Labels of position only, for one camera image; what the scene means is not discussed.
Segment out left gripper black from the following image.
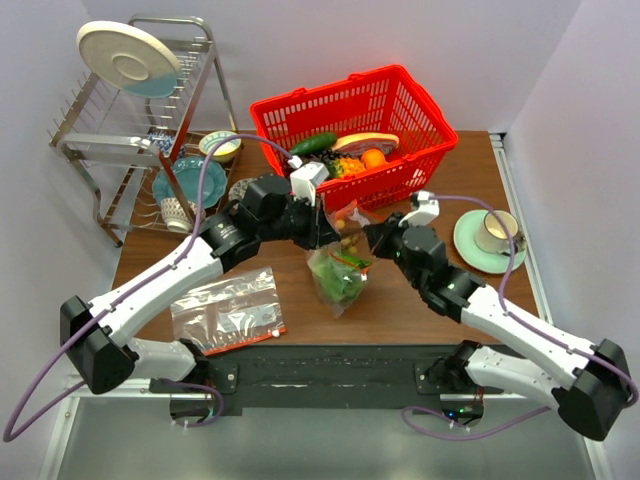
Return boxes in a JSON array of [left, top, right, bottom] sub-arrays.
[[259, 193, 341, 251]]

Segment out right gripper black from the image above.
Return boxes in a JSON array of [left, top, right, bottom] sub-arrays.
[[363, 212, 423, 291]]

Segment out toy longan bunch brown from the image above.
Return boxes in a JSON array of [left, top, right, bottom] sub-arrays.
[[333, 213, 362, 254]]

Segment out zip bag red zipper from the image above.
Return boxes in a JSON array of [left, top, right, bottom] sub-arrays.
[[307, 201, 382, 318]]

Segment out toy napa cabbage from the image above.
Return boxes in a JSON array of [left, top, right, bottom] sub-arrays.
[[308, 250, 370, 306]]

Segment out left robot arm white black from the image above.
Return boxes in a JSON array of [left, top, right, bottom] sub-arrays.
[[60, 170, 339, 394]]

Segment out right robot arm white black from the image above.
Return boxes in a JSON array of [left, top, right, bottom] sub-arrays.
[[364, 215, 639, 441]]

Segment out toy pineapple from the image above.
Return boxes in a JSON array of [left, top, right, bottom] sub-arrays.
[[326, 157, 366, 179]]

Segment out toy dark grapes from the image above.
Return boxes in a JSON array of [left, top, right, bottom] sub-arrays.
[[319, 149, 339, 169]]

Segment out black white patterned bowl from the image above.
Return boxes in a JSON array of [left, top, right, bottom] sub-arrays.
[[228, 178, 254, 201]]

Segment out mint green saucer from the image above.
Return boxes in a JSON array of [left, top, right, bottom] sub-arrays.
[[453, 210, 527, 274]]

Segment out toy orange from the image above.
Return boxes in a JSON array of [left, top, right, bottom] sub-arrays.
[[360, 149, 387, 170]]

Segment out toy cucumber green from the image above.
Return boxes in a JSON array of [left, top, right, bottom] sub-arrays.
[[289, 132, 337, 156]]

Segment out toy meat slice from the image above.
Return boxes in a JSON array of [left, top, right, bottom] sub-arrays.
[[331, 132, 400, 156]]

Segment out cream speckled mug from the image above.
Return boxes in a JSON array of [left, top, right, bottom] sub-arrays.
[[474, 210, 527, 255]]

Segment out yellow rim teal bowl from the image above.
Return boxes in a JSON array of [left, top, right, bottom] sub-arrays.
[[198, 130, 242, 164]]

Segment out teal scalloped plate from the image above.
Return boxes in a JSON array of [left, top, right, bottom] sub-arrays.
[[152, 156, 227, 209]]

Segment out blue patterned white bowl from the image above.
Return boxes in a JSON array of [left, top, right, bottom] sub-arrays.
[[160, 198, 193, 234]]

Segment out red plastic shopping basket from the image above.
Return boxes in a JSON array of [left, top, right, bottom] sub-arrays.
[[250, 64, 458, 210]]

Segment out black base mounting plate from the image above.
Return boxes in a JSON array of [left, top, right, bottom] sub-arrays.
[[87, 342, 557, 419]]

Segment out metal dish rack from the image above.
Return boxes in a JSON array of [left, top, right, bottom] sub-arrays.
[[50, 14, 237, 247]]

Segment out small blue patterned dish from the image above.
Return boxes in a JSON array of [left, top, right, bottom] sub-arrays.
[[147, 129, 176, 159]]

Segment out large white blue plate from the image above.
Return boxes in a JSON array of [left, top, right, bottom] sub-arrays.
[[76, 21, 182, 98]]

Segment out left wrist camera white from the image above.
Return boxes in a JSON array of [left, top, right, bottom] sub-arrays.
[[288, 156, 329, 207]]

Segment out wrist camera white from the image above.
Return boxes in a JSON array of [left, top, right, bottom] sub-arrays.
[[400, 190, 440, 227], [288, 156, 329, 207]]

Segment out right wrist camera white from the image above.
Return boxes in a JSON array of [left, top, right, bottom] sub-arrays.
[[400, 190, 440, 227]]

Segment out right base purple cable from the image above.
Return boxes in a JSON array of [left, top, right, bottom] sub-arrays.
[[401, 404, 554, 441]]

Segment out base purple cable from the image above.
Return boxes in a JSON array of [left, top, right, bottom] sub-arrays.
[[159, 377, 226, 429], [401, 404, 554, 441]]

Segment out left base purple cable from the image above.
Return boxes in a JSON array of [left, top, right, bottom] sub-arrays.
[[159, 377, 226, 429]]

